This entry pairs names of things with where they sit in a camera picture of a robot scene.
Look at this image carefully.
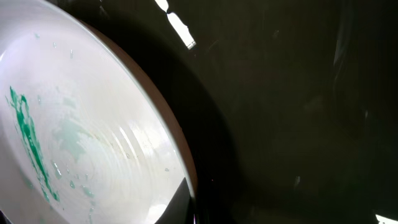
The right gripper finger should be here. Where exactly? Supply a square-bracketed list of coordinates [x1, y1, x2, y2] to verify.
[155, 178, 195, 224]

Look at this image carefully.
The white plate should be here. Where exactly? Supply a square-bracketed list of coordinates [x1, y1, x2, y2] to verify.
[1, 1, 198, 223]

